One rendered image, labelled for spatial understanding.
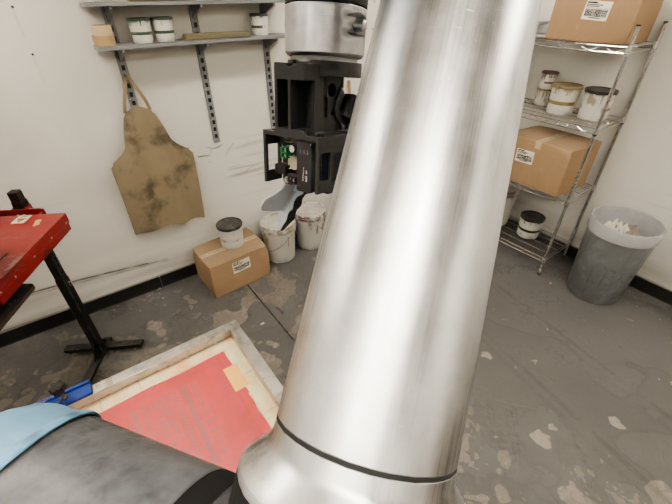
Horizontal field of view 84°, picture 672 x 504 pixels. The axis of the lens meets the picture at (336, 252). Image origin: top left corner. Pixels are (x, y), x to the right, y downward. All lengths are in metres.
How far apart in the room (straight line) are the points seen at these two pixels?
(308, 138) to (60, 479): 0.28
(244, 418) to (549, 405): 1.92
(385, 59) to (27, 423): 0.24
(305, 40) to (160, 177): 2.61
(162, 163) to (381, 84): 2.75
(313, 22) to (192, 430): 1.13
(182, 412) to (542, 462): 1.84
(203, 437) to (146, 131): 2.07
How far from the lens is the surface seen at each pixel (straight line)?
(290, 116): 0.36
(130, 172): 2.87
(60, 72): 2.77
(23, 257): 2.01
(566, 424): 2.66
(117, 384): 1.43
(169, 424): 1.31
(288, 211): 0.47
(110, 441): 0.23
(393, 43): 0.18
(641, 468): 2.71
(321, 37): 0.37
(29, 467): 0.22
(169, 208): 3.03
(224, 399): 1.31
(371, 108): 0.16
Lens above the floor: 2.01
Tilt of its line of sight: 35 degrees down
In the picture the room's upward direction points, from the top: straight up
